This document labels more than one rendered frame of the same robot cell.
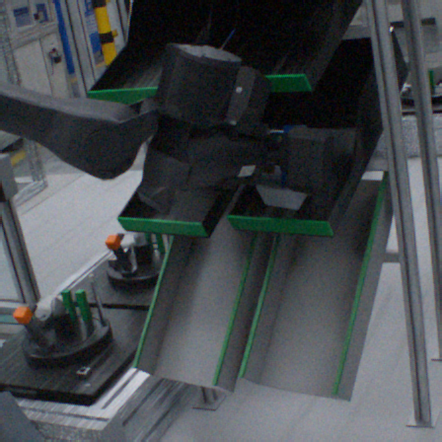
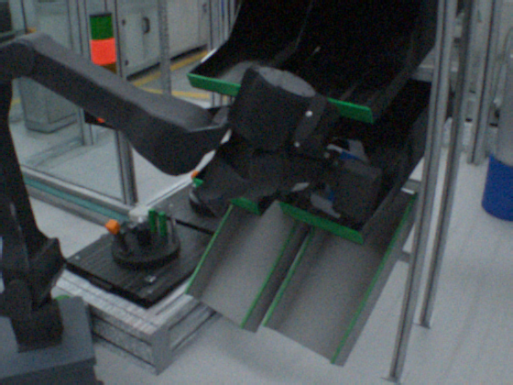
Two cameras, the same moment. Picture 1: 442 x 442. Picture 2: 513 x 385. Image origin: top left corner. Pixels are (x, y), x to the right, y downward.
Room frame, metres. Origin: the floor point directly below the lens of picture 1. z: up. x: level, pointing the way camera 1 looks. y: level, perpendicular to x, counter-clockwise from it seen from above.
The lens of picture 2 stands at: (0.24, -0.03, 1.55)
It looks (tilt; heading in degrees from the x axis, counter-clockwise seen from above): 26 degrees down; 4
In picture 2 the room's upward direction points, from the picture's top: 1 degrees counter-clockwise
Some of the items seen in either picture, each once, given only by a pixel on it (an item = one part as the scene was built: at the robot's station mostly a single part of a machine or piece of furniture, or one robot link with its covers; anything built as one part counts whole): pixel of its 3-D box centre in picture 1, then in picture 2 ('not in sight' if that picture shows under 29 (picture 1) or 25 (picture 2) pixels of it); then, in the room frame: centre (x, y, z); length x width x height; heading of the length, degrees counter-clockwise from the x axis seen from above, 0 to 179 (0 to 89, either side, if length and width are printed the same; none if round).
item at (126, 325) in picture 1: (70, 349); (146, 254); (1.13, 0.26, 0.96); 0.24 x 0.24 x 0.02; 62
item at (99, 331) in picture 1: (66, 338); (145, 246); (1.13, 0.26, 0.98); 0.14 x 0.14 x 0.02
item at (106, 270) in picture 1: (142, 250); (218, 183); (1.36, 0.14, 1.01); 0.24 x 0.24 x 0.13; 62
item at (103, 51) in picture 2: not in sight; (103, 50); (1.33, 0.38, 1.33); 0.05 x 0.05 x 0.05
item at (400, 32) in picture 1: (401, 38); (436, 47); (6.39, -1.67, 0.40); 0.61 x 0.41 x 0.22; 71
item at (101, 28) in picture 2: not in sight; (101, 27); (1.33, 0.38, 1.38); 0.05 x 0.05 x 0.05
